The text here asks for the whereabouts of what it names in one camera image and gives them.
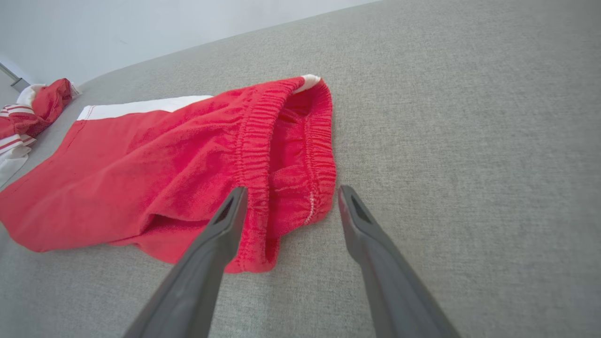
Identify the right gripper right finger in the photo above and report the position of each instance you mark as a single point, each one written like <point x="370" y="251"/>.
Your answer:
<point x="394" y="291"/>

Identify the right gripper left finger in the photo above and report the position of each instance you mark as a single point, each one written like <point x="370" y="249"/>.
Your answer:
<point x="197" y="281"/>

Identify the red shorts with white stripe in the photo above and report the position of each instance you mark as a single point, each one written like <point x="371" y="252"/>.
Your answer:
<point x="141" y="178"/>

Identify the red shirt with white sleeves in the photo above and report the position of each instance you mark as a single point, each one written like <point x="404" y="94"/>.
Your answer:
<point x="33" y="115"/>

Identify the grey fabric sofa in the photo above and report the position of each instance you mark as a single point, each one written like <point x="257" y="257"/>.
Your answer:
<point x="469" y="141"/>

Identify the grey metal frame bar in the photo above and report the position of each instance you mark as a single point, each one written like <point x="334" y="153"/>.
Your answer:
<point x="16" y="80"/>

